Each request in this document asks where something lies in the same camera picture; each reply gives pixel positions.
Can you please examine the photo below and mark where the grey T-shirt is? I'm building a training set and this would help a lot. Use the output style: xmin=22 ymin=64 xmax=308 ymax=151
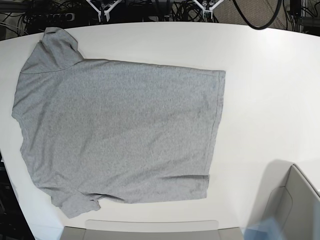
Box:
xmin=12 ymin=27 xmax=226 ymax=218

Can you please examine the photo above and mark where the blue blurry object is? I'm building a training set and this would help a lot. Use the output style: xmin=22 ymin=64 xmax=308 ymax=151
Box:
xmin=242 ymin=217 xmax=286 ymax=240

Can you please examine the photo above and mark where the black cable bundle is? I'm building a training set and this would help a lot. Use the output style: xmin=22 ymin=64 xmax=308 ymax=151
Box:
xmin=172 ymin=1 xmax=220 ymax=24

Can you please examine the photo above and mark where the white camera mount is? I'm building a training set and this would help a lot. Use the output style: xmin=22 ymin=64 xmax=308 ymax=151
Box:
xmin=86 ymin=0 xmax=122 ymax=24
xmin=192 ymin=0 xmax=224 ymax=20

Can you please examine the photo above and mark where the thick black hose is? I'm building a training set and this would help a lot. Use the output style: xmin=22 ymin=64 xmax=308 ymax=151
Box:
xmin=232 ymin=0 xmax=278 ymax=30

